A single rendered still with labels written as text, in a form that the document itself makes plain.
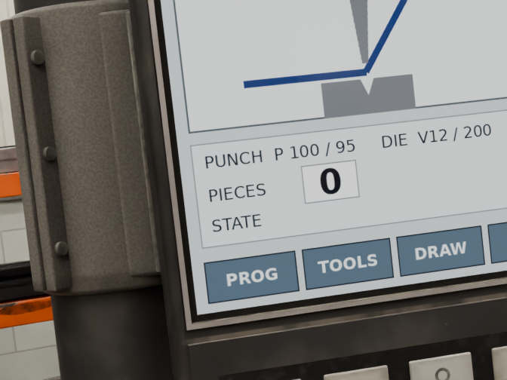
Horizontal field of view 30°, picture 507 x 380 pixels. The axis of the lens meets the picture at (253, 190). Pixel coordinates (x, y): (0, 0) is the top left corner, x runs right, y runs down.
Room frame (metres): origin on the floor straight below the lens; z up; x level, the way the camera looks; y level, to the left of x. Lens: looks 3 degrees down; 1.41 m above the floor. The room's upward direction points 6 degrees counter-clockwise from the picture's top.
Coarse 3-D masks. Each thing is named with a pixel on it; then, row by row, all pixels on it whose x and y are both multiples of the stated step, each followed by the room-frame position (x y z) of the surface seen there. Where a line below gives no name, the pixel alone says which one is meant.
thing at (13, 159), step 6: (0, 150) 2.57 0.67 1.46; (6, 150) 2.57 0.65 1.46; (12, 150) 2.58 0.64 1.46; (0, 156) 2.57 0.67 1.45; (6, 156) 2.57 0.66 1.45; (12, 156) 2.58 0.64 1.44; (0, 162) 2.57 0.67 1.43; (6, 162) 2.57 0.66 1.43; (12, 162) 2.58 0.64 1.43; (0, 168) 2.57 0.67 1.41; (6, 168) 2.57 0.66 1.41; (12, 168) 2.58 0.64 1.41
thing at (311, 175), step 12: (312, 168) 0.52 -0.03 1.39; (324, 168) 0.53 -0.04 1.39; (336, 168) 0.53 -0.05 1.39; (348, 168) 0.53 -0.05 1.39; (312, 180) 0.52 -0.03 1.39; (324, 180) 0.53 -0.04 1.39; (336, 180) 0.53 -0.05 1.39; (348, 180) 0.53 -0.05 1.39; (312, 192) 0.52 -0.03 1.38; (324, 192) 0.53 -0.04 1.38; (336, 192) 0.53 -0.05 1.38; (348, 192) 0.53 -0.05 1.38
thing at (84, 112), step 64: (64, 0) 0.62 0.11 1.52; (64, 64) 0.61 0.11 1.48; (128, 64) 0.62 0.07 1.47; (64, 128) 0.61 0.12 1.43; (128, 128) 0.61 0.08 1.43; (64, 192) 0.62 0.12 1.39; (128, 192) 0.61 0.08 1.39; (64, 256) 0.61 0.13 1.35; (128, 256) 0.61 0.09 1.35; (64, 320) 0.64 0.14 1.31; (128, 320) 0.62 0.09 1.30
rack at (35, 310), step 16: (0, 176) 2.54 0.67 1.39; (16, 176) 2.55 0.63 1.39; (0, 192) 2.54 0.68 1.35; (16, 192) 2.55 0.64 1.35; (0, 304) 2.54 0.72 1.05; (16, 304) 2.54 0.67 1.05; (32, 304) 2.55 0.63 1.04; (48, 304) 2.57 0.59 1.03; (0, 320) 2.53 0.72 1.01; (16, 320) 2.54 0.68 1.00; (32, 320) 2.55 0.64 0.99; (48, 320) 2.57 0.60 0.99
